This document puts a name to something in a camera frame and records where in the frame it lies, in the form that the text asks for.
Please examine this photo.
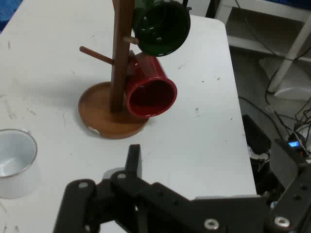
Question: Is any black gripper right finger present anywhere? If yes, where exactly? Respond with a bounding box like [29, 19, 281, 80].
[263, 167, 311, 233]

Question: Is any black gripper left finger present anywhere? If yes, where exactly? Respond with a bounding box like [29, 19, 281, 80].
[53, 144, 195, 233]

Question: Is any green mug with white print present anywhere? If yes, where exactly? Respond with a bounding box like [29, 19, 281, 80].
[131, 0, 191, 58]

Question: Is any device with blue display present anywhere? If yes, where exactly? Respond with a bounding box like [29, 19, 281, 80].
[287, 132, 311, 165]

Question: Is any black box on floor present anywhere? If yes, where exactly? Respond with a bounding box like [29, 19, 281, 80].
[242, 115, 272, 155]

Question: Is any white enamel mug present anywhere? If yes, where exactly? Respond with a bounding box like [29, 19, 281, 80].
[0, 128, 39, 200]

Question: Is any red ceramic mug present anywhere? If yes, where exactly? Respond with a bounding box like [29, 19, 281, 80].
[125, 52, 178, 118]

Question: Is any brown wooden mug tree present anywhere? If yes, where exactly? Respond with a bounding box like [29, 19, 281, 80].
[78, 0, 149, 140]

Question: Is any white shelf unit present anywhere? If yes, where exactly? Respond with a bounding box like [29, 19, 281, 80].
[213, 0, 311, 100]

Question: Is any dark blue foam mat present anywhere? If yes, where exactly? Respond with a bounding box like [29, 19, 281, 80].
[0, 0, 23, 32]

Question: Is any thin black shelf cable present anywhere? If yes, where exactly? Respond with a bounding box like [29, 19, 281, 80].
[234, 0, 302, 98]

